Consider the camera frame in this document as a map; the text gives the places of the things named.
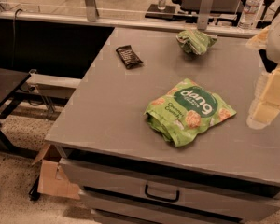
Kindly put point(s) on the black drawer handle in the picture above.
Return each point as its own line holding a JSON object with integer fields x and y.
{"x": 162, "y": 194}

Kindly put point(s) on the black flat mat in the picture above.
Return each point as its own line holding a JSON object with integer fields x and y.
{"x": 154, "y": 13}

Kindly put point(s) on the grey drawer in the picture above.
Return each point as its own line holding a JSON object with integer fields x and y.
{"x": 202, "y": 199}
{"x": 141, "y": 212}

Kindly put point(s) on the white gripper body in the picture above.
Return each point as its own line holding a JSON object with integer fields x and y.
{"x": 279, "y": 41}

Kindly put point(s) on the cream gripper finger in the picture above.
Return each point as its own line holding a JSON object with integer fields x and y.
{"x": 266, "y": 104}
{"x": 259, "y": 41}

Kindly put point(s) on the brown cardboard box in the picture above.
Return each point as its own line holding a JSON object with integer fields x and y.
{"x": 52, "y": 179}

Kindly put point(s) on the black side table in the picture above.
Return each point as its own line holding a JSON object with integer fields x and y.
{"x": 10, "y": 82}

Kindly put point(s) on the green rice chip bag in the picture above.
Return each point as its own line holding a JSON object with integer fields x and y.
{"x": 185, "y": 111}

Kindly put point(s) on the green jalapeno chip bag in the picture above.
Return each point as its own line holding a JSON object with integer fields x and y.
{"x": 194, "y": 41}

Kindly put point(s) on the near clear water bottle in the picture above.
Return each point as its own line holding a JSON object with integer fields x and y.
{"x": 249, "y": 14}

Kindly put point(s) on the dark brown snack bar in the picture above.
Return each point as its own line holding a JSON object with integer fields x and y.
{"x": 128, "y": 56}

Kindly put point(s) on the grey top drawer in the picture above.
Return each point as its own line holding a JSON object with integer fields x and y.
{"x": 202, "y": 199}

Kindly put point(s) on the grey metal rail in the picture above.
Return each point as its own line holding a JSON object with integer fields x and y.
{"x": 166, "y": 26}

